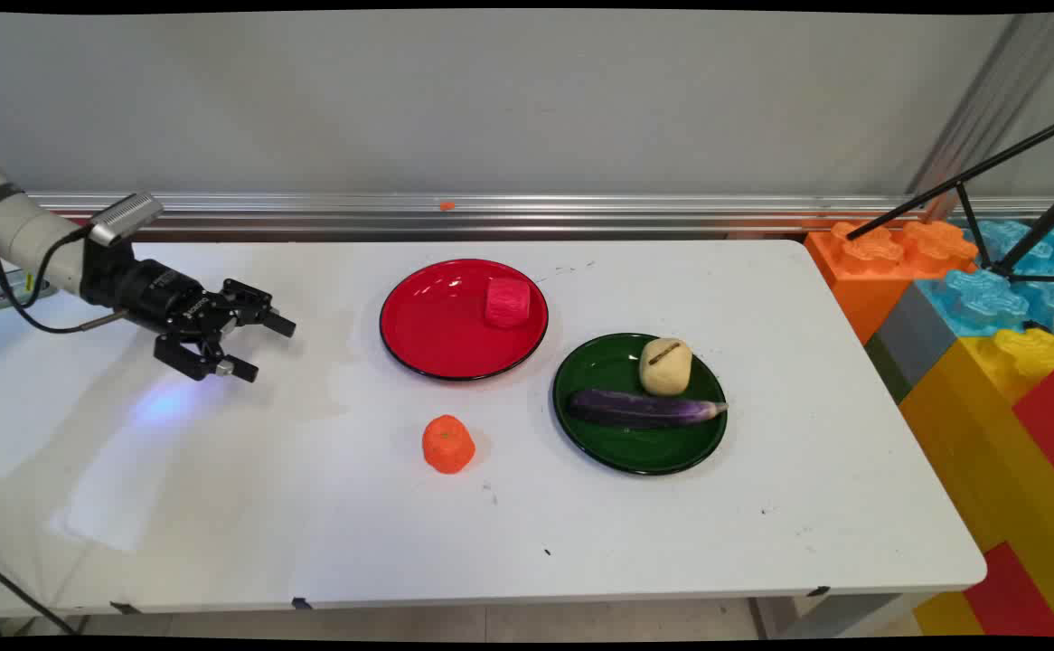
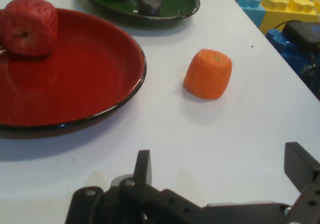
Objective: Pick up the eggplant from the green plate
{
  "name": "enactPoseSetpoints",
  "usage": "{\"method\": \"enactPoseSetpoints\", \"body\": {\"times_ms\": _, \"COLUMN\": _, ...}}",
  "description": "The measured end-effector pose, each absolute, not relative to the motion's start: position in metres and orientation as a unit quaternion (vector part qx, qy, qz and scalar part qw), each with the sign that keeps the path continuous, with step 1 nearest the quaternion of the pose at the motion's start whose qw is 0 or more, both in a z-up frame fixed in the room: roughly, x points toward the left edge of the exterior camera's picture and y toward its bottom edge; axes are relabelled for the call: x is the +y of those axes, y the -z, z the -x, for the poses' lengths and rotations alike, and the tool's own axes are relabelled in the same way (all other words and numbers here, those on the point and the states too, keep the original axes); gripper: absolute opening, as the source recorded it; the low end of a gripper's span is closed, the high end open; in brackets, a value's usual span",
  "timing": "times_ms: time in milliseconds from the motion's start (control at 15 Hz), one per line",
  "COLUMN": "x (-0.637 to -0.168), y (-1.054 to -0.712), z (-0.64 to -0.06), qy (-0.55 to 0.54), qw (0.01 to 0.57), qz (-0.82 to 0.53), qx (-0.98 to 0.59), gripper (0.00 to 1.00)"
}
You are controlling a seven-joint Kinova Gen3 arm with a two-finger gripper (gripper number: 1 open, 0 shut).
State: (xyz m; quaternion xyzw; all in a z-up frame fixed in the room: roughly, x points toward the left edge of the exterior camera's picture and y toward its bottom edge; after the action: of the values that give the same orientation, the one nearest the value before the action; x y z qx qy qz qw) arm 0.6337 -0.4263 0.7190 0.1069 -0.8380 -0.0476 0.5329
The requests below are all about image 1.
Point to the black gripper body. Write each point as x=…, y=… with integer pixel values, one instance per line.
x=152, y=294

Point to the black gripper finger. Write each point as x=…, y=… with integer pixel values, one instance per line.
x=260, y=307
x=206, y=363

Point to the purple toy eggplant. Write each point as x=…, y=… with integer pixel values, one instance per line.
x=635, y=409

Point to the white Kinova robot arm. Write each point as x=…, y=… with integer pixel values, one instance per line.
x=23, y=231

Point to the red round plate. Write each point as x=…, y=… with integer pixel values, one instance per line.
x=437, y=325

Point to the orange toy fruit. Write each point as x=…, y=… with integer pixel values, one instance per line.
x=447, y=445

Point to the pink toy food block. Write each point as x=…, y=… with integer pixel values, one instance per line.
x=507, y=303

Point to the green round plate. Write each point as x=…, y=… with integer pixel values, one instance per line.
x=635, y=448

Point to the beige toy potato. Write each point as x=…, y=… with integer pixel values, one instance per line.
x=667, y=371

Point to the orange giant toy brick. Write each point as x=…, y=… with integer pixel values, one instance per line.
x=852, y=280

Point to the dark green giant toy brick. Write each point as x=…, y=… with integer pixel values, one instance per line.
x=887, y=371

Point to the grey table leg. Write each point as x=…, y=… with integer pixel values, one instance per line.
x=834, y=615

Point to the grey giant toy brick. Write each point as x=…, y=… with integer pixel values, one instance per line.
x=911, y=339

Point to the black tripod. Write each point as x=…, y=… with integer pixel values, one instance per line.
x=943, y=187

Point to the light blue giant toy brick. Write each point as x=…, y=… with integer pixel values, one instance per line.
x=979, y=303

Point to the yellow giant toy brick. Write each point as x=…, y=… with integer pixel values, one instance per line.
x=970, y=434

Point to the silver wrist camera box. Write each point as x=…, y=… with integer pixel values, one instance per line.
x=125, y=218

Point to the aluminium rail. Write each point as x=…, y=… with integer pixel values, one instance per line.
x=581, y=217

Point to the slanted aluminium post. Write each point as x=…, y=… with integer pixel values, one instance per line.
x=997, y=99

